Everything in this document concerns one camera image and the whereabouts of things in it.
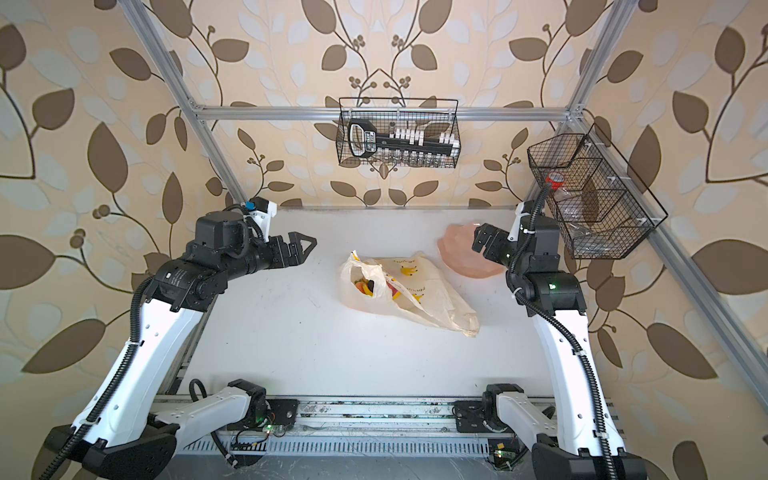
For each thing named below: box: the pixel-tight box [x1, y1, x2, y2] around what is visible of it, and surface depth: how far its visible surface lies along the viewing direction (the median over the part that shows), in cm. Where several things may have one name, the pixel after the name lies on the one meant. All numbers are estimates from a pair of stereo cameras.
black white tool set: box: [348, 118, 460, 165], surface depth 86 cm
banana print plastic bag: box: [340, 250, 480, 338], surface depth 74 cm
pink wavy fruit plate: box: [437, 223, 504, 279], surface depth 107 cm
